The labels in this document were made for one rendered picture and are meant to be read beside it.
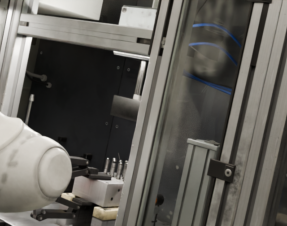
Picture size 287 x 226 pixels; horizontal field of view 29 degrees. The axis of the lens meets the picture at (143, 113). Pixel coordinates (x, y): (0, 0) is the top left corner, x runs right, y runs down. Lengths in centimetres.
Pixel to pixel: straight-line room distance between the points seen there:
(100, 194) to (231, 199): 39
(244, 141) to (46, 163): 28
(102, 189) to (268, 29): 51
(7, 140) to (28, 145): 3
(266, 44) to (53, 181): 36
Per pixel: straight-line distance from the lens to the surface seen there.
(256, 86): 83
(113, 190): 117
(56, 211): 114
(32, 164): 78
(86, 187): 119
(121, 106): 122
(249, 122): 83
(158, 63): 94
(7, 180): 80
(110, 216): 116
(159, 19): 95
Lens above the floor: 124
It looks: 3 degrees down
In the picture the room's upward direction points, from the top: 12 degrees clockwise
